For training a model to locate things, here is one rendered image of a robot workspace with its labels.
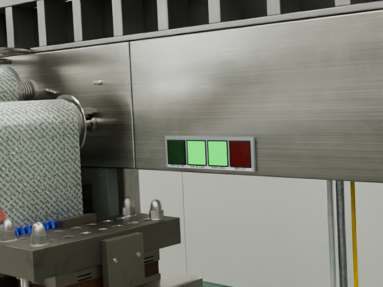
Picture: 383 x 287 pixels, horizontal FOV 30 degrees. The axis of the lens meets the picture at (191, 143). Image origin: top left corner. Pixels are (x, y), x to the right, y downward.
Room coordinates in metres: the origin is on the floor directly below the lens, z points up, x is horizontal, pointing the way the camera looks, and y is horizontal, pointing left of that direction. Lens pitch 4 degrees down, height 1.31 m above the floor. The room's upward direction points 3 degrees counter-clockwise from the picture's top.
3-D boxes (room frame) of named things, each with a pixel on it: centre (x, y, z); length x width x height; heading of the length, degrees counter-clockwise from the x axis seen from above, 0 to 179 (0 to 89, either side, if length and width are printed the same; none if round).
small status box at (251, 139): (1.50, -0.03, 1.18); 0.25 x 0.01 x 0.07; 47
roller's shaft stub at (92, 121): (1.75, 0.27, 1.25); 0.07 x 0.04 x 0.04; 137
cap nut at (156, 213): (1.62, 0.09, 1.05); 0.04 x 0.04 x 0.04
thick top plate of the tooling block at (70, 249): (1.53, 0.23, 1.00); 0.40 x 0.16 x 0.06; 137
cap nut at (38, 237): (1.38, 0.31, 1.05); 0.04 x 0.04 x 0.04
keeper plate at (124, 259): (1.48, 0.15, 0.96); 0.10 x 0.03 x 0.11; 137
